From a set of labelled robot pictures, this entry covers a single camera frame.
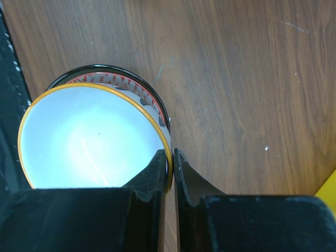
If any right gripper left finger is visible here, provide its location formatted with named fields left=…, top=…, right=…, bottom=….
left=1, top=150, right=166, bottom=251

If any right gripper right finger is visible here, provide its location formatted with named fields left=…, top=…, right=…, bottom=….
left=174, top=149, right=335, bottom=251

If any brown bowl white inside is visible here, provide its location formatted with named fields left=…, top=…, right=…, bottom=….
left=17, top=82, right=173, bottom=191

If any red patterned bowl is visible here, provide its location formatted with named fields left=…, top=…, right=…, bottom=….
left=66, top=71, right=170, bottom=131

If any black bowl beige inside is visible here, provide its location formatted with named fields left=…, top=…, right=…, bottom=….
left=47, top=64, right=171, bottom=129

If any yellow plastic tray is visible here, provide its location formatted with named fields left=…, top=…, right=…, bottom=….
left=315, top=171, right=336, bottom=213

